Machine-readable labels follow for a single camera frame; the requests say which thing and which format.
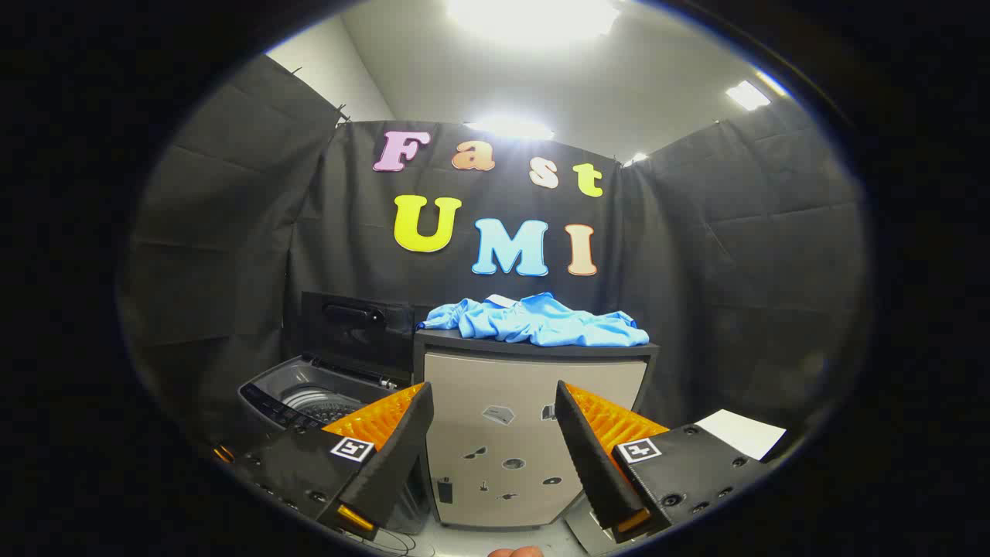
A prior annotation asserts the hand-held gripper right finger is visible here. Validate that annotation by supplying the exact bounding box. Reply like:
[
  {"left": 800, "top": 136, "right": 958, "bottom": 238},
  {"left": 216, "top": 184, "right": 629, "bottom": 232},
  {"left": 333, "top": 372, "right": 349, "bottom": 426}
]
[{"left": 555, "top": 381, "right": 774, "bottom": 542}]

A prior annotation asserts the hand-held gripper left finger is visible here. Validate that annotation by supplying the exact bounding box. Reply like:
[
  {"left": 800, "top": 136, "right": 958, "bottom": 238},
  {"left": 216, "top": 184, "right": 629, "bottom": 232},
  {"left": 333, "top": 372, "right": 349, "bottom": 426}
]
[{"left": 224, "top": 381, "right": 435, "bottom": 541}]

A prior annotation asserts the grey washing machine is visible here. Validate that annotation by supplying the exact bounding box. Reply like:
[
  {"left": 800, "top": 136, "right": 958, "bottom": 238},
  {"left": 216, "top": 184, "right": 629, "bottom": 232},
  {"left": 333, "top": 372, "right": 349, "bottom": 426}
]
[{"left": 236, "top": 354, "right": 431, "bottom": 536}]

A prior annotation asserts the light blue polo shirt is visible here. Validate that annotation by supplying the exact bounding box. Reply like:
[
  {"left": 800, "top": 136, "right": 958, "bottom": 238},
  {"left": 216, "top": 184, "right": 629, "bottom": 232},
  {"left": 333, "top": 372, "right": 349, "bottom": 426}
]
[{"left": 418, "top": 292, "right": 651, "bottom": 347}]

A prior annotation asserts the grey ribbed panel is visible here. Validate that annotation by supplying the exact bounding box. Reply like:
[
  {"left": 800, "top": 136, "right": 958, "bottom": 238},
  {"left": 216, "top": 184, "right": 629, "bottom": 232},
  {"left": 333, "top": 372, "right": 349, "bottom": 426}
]
[{"left": 563, "top": 499, "right": 616, "bottom": 555}]

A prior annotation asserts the grey cabinet with dark top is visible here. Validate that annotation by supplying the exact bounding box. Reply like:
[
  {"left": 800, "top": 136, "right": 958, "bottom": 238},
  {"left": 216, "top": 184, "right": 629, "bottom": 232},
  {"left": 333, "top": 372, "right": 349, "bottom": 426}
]
[{"left": 412, "top": 329, "right": 661, "bottom": 531}]

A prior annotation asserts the white paper sheet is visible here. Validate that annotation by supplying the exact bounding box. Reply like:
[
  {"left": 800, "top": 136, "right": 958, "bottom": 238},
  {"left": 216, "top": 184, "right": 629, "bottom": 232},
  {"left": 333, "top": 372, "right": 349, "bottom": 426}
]
[{"left": 695, "top": 409, "right": 787, "bottom": 462}]

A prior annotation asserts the ceiling light behind backdrop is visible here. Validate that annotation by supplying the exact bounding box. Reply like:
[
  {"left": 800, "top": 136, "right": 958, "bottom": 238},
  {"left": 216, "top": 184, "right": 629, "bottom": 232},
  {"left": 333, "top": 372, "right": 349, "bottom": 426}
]
[{"left": 464, "top": 116, "right": 555, "bottom": 142}]

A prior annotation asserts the large ceiling light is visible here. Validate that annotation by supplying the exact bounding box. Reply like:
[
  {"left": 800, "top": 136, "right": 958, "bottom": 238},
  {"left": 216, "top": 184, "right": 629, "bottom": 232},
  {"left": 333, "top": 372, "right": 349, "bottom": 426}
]
[{"left": 445, "top": 0, "right": 623, "bottom": 43}]

